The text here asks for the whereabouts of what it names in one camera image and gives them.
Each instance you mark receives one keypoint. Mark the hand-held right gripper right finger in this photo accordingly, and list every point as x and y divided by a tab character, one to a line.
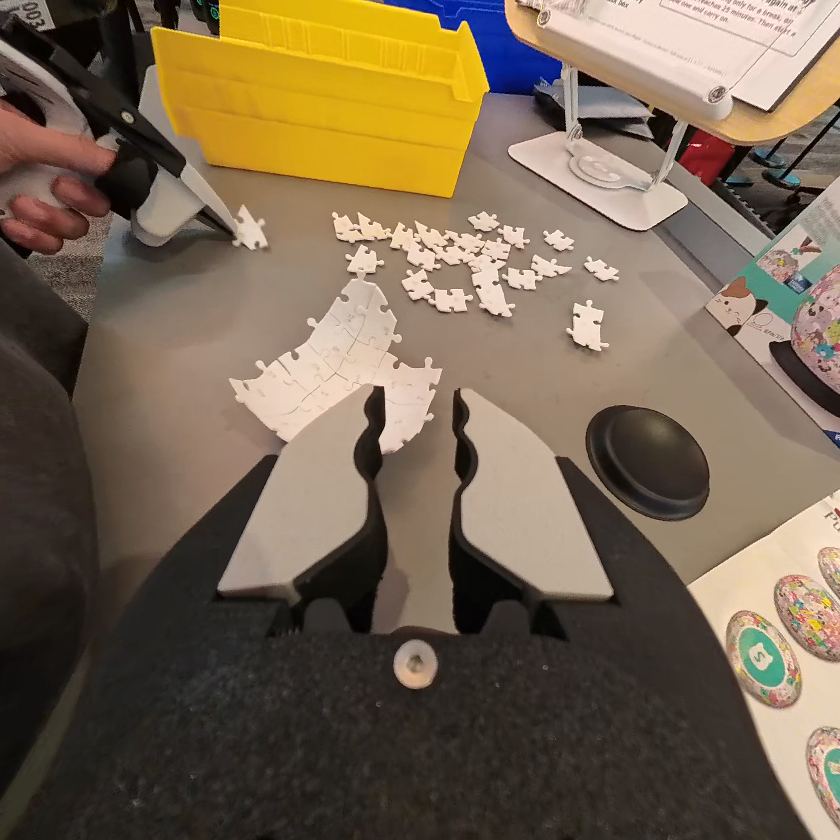
525	525

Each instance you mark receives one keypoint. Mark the grey pouch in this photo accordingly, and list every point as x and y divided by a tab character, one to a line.
604	111

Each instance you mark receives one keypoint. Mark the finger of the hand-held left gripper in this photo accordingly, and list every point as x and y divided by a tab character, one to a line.
170	210
207	203

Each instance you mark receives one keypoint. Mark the person's left hand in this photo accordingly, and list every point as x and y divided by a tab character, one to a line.
39	144

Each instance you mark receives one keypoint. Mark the joined white puzzle strip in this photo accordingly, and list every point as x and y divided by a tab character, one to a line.
587	325

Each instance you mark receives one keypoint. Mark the colourful puzzle box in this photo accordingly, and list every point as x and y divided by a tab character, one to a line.
761	308

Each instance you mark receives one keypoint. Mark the blue plastic bin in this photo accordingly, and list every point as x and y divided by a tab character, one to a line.
512	52

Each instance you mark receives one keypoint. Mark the black round puzzle stand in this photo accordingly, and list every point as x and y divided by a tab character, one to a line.
649	459

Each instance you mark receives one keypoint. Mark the black device with green lights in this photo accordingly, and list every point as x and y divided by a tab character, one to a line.
208	13

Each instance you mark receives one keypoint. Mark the pile of white puzzle pieces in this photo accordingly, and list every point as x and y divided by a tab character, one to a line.
459	256

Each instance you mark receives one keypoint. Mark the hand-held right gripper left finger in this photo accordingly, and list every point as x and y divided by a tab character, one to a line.
308	518

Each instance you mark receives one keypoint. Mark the person's dark trousers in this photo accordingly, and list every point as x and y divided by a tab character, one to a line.
39	492

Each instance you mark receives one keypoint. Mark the white paper instruction sheet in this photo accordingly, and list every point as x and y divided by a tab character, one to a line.
754	590

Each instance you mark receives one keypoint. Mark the assembled curved puzzle ball section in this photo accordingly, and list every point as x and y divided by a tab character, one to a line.
328	367

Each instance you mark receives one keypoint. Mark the yellow plastic bin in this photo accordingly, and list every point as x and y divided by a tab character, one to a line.
328	131

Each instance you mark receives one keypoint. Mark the single white puzzle piece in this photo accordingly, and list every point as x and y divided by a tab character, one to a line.
251	233

